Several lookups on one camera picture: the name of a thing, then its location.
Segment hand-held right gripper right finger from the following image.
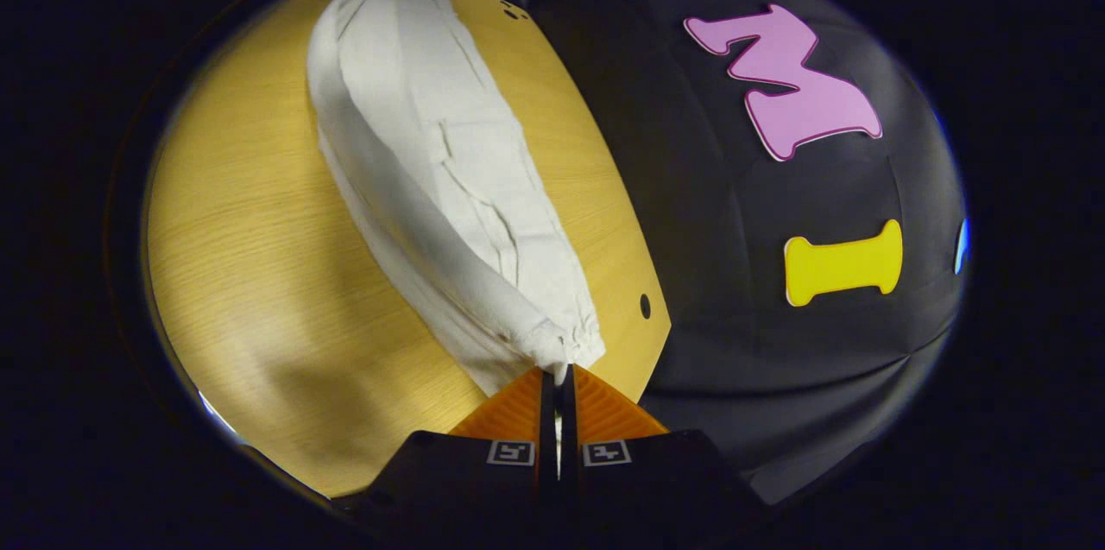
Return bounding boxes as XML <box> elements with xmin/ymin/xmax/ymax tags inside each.
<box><xmin>561</xmin><ymin>364</ymin><xmax>771</xmax><ymax>527</ymax></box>

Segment white jeans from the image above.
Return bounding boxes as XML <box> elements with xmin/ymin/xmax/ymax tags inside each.
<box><xmin>306</xmin><ymin>0</ymin><xmax>608</xmax><ymax>398</ymax></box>

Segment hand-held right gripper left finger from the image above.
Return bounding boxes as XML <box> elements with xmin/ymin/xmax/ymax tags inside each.
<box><xmin>332</xmin><ymin>367</ymin><xmax>559</xmax><ymax>527</ymax></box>

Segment black backdrop cloth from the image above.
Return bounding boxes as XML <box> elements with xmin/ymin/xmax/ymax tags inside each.
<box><xmin>406</xmin><ymin>0</ymin><xmax>969</xmax><ymax>506</ymax></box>

